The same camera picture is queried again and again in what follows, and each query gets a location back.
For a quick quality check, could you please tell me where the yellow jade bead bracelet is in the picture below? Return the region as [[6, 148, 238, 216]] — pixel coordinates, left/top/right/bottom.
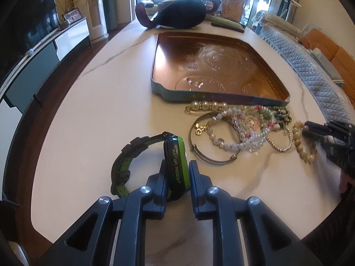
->
[[292, 120, 318, 164]]

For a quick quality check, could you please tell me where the metal bangle bracelet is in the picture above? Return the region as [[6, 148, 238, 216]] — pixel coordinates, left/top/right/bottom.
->
[[189, 112, 242, 165]]

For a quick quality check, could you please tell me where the green black smart watch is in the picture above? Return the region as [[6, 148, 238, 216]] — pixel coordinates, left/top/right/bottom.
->
[[111, 131, 191, 201]]

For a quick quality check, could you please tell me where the pink green white bead bracelet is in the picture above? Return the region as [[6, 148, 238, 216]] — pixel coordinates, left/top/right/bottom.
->
[[235, 104, 281, 133]]

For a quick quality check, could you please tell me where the clear crystal bead bracelet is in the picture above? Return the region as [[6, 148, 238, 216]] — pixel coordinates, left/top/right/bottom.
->
[[230, 113, 268, 153]]

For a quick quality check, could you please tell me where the pearl brooch pin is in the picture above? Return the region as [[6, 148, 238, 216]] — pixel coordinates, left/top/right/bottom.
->
[[185, 100, 229, 115]]

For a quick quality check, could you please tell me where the orange cushion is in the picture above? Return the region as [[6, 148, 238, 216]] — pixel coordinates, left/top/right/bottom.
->
[[298, 28, 354, 104]]

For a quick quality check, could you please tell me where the quilted sofa with cover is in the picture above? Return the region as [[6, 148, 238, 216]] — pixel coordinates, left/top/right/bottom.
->
[[252, 10, 354, 124]]

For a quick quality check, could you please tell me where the copper metal tray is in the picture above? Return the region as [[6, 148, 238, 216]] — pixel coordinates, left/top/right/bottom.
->
[[150, 31, 290, 106]]

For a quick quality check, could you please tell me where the black remote control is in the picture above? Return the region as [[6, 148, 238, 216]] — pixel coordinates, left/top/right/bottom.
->
[[211, 22, 245, 33]]

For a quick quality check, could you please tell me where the pink paper gift bag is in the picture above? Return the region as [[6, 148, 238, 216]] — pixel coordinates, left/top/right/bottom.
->
[[221, 0, 247, 22]]

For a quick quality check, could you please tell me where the white grey tv cabinet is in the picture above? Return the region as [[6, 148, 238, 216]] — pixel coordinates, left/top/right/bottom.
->
[[1, 18, 90, 185]]

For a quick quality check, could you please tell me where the white stick on cabinet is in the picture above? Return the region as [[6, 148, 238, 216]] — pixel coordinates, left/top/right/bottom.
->
[[25, 28, 59, 56]]

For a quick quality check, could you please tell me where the small framed photo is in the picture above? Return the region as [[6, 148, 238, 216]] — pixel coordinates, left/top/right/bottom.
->
[[63, 8, 83, 24]]

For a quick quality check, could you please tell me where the flat screen television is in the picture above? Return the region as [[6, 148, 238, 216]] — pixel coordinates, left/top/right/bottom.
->
[[1, 0, 59, 79]]

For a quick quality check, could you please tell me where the gold chain bracelet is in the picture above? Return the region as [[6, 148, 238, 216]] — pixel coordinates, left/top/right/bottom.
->
[[264, 128, 294, 153]]

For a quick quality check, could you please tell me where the dark mixed bead bracelet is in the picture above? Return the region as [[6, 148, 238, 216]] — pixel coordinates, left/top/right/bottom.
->
[[266, 105, 292, 131]]

